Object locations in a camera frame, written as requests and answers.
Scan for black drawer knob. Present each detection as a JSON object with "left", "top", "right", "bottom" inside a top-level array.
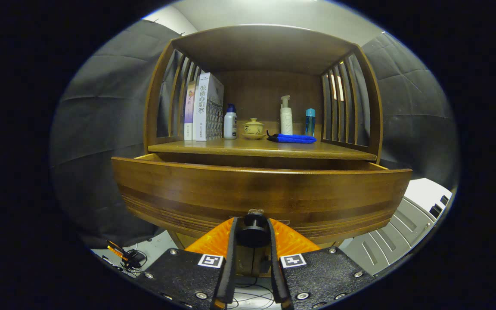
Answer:
[{"left": 236, "top": 210, "right": 271, "bottom": 248}]

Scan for wooden cabinet door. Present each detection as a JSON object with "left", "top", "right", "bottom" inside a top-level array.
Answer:
[
  {"left": 253, "top": 246, "right": 271, "bottom": 276},
  {"left": 237, "top": 246, "right": 254, "bottom": 276}
]

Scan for brown wooden cabinet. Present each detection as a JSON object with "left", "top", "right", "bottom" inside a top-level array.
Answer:
[{"left": 111, "top": 24, "right": 413, "bottom": 278}]

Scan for white plastic drawer unit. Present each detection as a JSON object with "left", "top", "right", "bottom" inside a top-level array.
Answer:
[{"left": 338, "top": 178, "right": 453, "bottom": 276}]

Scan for white pump bottle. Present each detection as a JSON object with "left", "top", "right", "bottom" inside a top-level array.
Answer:
[{"left": 280, "top": 95, "right": 294, "bottom": 136}]

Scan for thick white book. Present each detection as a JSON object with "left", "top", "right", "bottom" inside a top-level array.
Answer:
[{"left": 193, "top": 72, "right": 225, "bottom": 142}]

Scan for white bottle blue cap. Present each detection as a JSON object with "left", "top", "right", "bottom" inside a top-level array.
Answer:
[{"left": 223, "top": 103, "right": 238, "bottom": 140}]

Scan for wooden countertop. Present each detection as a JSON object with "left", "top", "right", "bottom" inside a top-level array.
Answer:
[{"left": 148, "top": 137, "right": 378, "bottom": 162}]

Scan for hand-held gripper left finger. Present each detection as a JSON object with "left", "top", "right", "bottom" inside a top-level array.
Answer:
[{"left": 134, "top": 217, "right": 238, "bottom": 310}]

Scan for black orange floor tool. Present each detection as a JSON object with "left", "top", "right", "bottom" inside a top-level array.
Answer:
[{"left": 102, "top": 240, "right": 149, "bottom": 274}]

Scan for black floor cables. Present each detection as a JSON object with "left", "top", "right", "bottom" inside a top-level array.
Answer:
[{"left": 231, "top": 276, "right": 276, "bottom": 310}]

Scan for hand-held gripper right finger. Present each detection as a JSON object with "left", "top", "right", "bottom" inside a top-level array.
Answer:
[{"left": 267, "top": 217, "right": 375, "bottom": 310}]

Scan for yellow lidded teacup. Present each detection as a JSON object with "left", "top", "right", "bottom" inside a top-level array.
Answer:
[{"left": 242, "top": 118, "right": 267, "bottom": 140}]

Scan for black backdrop cloth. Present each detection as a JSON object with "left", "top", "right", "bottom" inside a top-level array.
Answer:
[{"left": 50, "top": 19, "right": 460, "bottom": 250}]

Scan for blue cloth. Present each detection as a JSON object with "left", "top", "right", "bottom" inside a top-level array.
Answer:
[{"left": 267, "top": 130, "right": 317, "bottom": 144}]

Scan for thin purple white book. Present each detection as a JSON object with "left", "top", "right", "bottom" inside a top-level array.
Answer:
[{"left": 183, "top": 81, "right": 197, "bottom": 140}]

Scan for clear blue bottle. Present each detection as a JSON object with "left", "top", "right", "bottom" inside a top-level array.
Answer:
[{"left": 305, "top": 108, "right": 316, "bottom": 137}]

